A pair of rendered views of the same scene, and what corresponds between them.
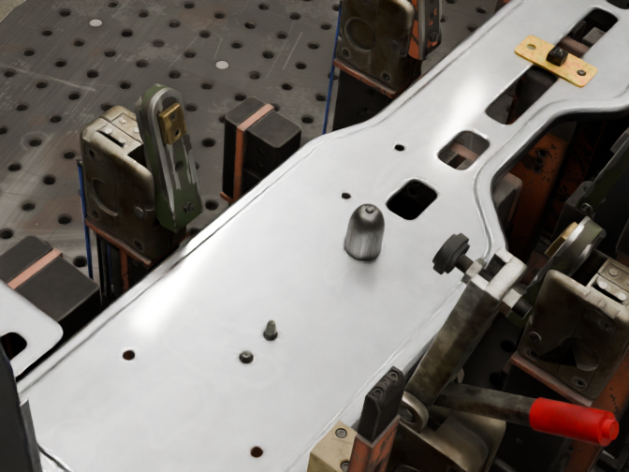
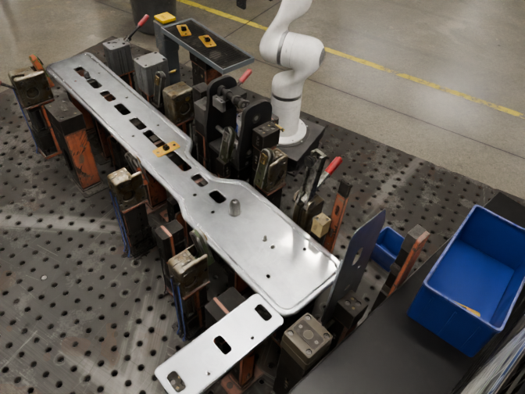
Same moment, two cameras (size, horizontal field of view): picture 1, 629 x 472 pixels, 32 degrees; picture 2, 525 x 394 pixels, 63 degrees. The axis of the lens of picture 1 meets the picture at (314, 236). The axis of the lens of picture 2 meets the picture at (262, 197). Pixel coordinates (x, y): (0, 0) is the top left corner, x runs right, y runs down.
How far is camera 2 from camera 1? 0.84 m
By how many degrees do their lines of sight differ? 50
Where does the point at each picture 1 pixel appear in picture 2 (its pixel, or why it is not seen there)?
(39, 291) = (231, 304)
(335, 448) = (322, 220)
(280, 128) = (174, 224)
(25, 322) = (251, 304)
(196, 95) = (59, 290)
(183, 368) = (274, 263)
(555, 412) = (332, 167)
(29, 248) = (211, 306)
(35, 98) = (30, 357)
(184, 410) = (289, 263)
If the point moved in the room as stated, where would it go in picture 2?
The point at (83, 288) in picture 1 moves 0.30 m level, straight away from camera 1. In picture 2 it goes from (233, 291) to (107, 291)
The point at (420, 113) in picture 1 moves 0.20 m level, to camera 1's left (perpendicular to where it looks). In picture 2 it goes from (180, 186) to (150, 238)
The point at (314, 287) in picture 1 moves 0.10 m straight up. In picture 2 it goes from (248, 226) to (250, 201)
